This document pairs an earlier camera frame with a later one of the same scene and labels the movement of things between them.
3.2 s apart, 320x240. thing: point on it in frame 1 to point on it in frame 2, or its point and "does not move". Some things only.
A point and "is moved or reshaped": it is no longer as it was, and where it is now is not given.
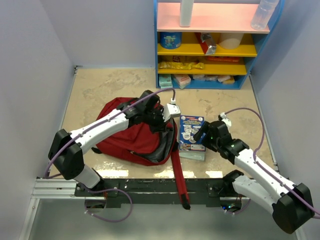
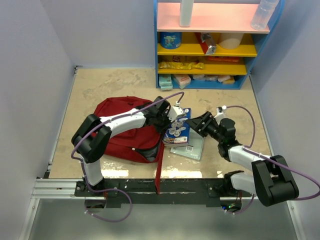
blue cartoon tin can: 170,40 does not move
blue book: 188,125 to 178,132
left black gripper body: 154,119 does not move
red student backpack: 150,148 is moved or reshaped
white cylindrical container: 230,41 does not move
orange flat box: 234,59 does not move
